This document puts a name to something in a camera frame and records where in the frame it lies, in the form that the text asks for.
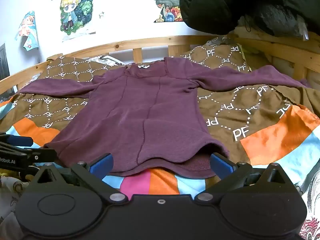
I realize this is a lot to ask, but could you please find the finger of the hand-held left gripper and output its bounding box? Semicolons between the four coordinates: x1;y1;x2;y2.
26;148;57;166
0;133;34;153

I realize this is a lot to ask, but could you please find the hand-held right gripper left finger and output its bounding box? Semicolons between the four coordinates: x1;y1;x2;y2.
33;153;128;204

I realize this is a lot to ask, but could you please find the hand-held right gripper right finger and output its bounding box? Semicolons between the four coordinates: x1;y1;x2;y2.
194;152;293;203

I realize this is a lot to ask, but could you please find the purple long-sleeved shirt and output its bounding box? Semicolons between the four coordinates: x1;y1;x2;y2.
19;57;310;180

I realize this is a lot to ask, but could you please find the brown printed blanket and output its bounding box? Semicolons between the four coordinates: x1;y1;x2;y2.
0;39;320;165

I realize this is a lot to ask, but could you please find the white floral bed sheet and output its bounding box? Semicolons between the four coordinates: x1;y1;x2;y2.
0;165;320;240

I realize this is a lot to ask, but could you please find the white patterned pillow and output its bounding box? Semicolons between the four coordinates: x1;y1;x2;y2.
86;54;127;67

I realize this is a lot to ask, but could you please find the grey fleece cloth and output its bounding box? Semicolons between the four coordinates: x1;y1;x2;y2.
254;4;309;37

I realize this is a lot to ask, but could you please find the black puffy jacket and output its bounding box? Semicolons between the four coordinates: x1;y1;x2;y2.
179;0;320;37

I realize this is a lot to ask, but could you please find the small curled wall poster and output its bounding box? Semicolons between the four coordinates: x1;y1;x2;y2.
14;11;39;52

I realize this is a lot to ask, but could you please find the wooden bed frame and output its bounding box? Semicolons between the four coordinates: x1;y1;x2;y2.
0;34;320;95

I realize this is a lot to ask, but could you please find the cartoon character wall poster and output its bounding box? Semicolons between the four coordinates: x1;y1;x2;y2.
59;0;97;42

